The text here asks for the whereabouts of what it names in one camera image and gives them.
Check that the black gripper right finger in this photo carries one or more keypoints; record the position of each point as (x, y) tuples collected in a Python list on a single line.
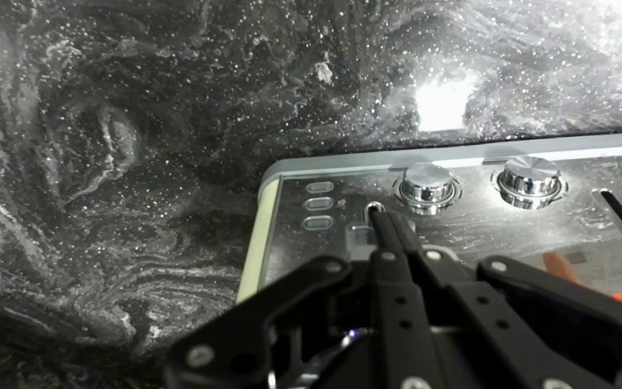
[(540, 329)]

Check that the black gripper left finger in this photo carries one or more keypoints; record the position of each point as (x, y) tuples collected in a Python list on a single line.
[(327, 324)]

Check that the silver chrome toaster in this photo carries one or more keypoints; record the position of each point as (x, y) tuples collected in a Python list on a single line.
[(320, 207)]

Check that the chrome toaster knob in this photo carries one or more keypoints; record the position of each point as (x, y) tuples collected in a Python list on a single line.
[(427, 189), (530, 182)]

